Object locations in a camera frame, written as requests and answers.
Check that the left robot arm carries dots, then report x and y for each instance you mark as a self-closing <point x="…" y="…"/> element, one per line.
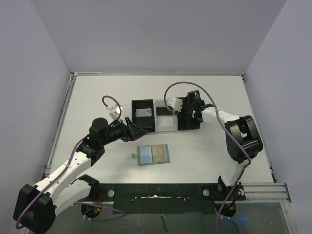
<point x="36" y="204"/>

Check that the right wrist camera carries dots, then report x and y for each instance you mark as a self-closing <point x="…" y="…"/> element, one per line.
<point x="174" y="105"/>

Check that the black bin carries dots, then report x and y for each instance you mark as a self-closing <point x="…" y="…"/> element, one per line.
<point x="185" y="118"/>
<point x="146" y="123"/>

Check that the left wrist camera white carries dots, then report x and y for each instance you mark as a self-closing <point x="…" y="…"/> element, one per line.
<point x="114" y="111"/>

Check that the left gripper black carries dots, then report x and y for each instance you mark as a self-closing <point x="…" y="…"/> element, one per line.
<point x="134" y="132"/>

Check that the black left bin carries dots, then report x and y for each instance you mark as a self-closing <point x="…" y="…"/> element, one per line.
<point x="146" y="123"/>

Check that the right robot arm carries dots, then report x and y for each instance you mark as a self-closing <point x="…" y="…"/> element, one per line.
<point x="243" y="141"/>

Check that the silver card in left bin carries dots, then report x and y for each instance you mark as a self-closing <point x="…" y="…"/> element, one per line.
<point x="144" y="112"/>

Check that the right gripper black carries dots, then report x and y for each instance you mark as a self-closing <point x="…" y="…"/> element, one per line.
<point x="184" y="117"/>

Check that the aluminium front rail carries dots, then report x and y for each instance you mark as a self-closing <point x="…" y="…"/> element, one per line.
<point x="246" y="192"/>

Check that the green card holder wallet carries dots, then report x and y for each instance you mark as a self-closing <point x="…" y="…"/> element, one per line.
<point x="152" y="154"/>

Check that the white middle bin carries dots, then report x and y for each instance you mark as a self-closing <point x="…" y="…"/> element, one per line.
<point x="164" y="123"/>

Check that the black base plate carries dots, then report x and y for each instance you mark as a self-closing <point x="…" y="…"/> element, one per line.
<point x="172" y="205"/>

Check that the black right bin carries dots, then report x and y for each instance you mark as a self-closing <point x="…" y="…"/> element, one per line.
<point x="185" y="118"/>

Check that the black card in white bin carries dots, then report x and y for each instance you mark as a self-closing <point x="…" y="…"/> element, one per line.
<point x="163" y="111"/>

